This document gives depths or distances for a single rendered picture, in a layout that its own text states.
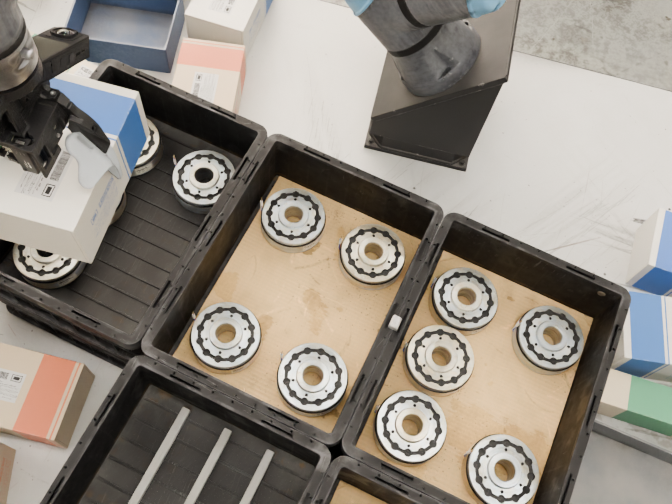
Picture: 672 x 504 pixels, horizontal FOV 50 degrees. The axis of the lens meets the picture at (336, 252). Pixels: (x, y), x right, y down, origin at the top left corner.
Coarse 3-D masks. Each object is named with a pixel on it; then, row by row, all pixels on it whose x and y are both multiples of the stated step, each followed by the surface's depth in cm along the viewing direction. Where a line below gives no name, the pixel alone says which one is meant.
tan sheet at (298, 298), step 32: (256, 224) 116; (352, 224) 118; (384, 224) 118; (256, 256) 114; (288, 256) 114; (320, 256) 115; (224, 288) 111; (256, 288) 112; (288, 288) 112; (320, 288) 113; (352, 288) 113; (384, 288) 114; (288, 320) 110; (320, 320) 110; (352, 320) 111; (192, 352) 107; (352, 352) 109; (256, 384) 106; (352, 384) 107; (320, 416) 104
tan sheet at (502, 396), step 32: (448, 256) 117; (512, 288) 115; (416, 320) 112; (512, 320) 113; (576, 320) 114; (480, 352) 110; (512, 352) 111; (384, 384) 107; (480, 384) 108; (512, 384) 109; (544, 384) 109; (448, 416) 106; (480, 416) 106; (512, 416) 107; (544, 416) 107; (448, 448) 104; (544, 448) 105; (448, 480) 102
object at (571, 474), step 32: (448, 224) 108; (480, 224) 108; (544, 256) 107; (416, 288) 103; (608, 288) 106; (384, 352) 99; (608, 352) 101; (352, 416) 95; (352, 448) 93; (576, 448) 95; (416, 480) 92
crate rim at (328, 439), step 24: (264, 144) 111; (288, 144) 111; (336, 168) 111; (240, 192) 107; (408, 192) 110; (432, 240) 107; (192, 264) 102; (408, 288) 103; (168, 312) 99; (144, 336) 97; (384, 336) 100; (168, 360) 96; (216, 384) 95; (360, 384) 98; (264, 408) 94; (312, 432) 93; (336, 432) 94
